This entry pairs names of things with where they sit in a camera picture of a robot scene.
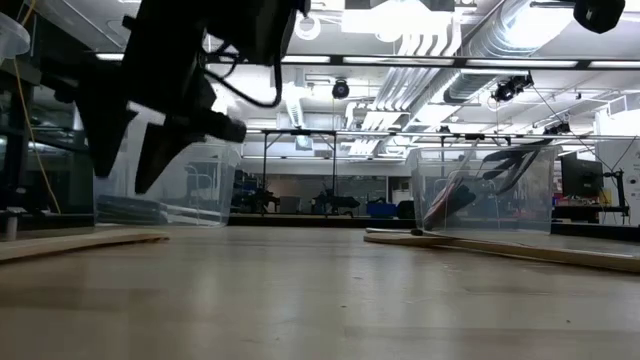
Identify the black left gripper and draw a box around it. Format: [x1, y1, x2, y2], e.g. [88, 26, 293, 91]
[73, 0, 249, 196]

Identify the black round spatula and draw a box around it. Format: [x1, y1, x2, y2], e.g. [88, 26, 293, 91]
[428, 142, 558, 232]

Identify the slotted wooden spoon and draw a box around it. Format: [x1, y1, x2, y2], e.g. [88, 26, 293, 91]
[363, 232, 640, 275]

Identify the clear plastic storage bin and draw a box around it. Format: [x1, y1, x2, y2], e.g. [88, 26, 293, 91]
[92, 138, 242, 228]
[408, 144, 567, 236]

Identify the wooden spork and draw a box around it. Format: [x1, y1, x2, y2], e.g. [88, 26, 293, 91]
[0, 228, 173, 264]

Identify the large clear plastic bin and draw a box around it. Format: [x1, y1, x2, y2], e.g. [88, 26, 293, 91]
[0, 12, 33, 66]

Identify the blue plastic crate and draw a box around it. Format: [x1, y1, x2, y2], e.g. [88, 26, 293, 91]
[365, 201, 398, 218]

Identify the plain wooden spoon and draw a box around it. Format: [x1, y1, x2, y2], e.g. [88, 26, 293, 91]
[452, 229, 640, 258]

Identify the black computer monitor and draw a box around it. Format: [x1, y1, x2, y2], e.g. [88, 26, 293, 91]
[560, 150, 605, 200]

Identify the yellow extension cable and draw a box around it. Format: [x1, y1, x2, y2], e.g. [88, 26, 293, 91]
[12, 0, 63, 216]

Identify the black gantry frame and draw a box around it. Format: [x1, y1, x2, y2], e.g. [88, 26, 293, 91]
[244, 127, 342, 204]

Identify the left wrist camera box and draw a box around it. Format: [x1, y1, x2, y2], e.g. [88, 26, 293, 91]
[204, 0, 312, 67]

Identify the grey metal post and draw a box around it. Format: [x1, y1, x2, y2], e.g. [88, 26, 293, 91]
[3, 209, 21, 242]

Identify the black ceiling dome camera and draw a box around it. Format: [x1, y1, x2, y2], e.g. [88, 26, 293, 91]
[330, 78, 352, 101]

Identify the black aluminium table frame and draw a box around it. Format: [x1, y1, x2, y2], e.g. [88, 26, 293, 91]
[0, 212, 640, 237]

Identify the black ceiling camera rig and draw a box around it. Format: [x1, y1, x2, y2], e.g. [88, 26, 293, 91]
[491, 72, 535, 104]
[543, 121, 573, 137]

